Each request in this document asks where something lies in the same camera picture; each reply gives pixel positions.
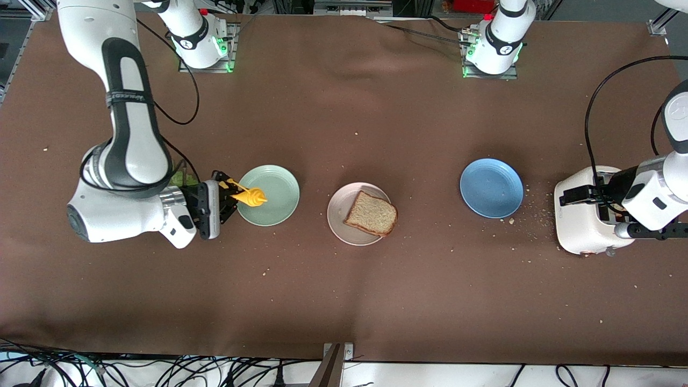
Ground yellow mustard squeeze bottle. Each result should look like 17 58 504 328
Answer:
218 179 268 208

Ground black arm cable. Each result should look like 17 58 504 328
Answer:
584 55 688 216
134 19 202 186

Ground aluminium frame profile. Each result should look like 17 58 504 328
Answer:
19 0 58 22
647 0 688 37

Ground white two-slot toaster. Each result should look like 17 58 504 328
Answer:
554 165 639 256

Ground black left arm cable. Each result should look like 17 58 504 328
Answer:
584 55 688 216

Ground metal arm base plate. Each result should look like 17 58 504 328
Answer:
178 21 238 74
461 27 520 81

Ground brown table cloth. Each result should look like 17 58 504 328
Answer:
0 10 688 367

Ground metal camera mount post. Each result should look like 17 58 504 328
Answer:
309 342 355 387

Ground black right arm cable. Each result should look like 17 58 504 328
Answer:
134 19 202 186

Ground beige round plate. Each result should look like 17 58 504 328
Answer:
327 182 394 247

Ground red box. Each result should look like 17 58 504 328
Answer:
450 0 498 15

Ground black base cable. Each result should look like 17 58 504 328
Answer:
371 15 474 49

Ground grey power strip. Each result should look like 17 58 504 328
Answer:
313 0 395 18

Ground pale green round plate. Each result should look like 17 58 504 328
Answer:
234 164 300 227

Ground teal cable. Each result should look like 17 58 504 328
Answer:
73 352 108 377

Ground blue round plate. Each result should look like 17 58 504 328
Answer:
460 158 524 219

